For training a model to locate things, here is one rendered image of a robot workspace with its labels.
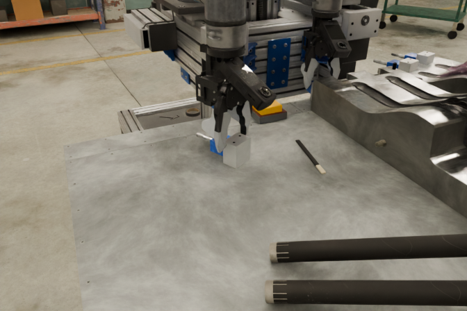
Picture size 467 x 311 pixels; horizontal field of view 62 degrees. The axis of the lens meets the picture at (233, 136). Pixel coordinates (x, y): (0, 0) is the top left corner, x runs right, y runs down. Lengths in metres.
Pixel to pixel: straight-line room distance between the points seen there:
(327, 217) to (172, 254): 0.27
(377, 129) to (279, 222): 0.33
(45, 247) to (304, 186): 1.40
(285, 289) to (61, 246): 1.48
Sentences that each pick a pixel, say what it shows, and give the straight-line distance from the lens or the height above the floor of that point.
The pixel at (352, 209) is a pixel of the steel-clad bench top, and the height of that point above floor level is 0.80.
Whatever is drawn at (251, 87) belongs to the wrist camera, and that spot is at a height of 0.99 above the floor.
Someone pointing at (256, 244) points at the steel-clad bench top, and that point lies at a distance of 0.65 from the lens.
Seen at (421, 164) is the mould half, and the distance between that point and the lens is 0.83.
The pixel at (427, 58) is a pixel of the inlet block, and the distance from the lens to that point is 1.38.
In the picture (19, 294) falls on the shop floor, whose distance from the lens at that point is 1.80.
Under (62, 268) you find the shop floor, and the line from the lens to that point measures 1.83.
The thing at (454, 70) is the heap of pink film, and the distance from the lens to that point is 1.24.
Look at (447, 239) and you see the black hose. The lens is 0.60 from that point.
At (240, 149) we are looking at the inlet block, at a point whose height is 0.84.
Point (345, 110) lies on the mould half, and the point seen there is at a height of 0.86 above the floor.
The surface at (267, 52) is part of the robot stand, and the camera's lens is 1.35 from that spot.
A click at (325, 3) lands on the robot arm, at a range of 1.05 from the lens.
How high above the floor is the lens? 1.25
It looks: 29 degrees down
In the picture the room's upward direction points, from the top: straight up
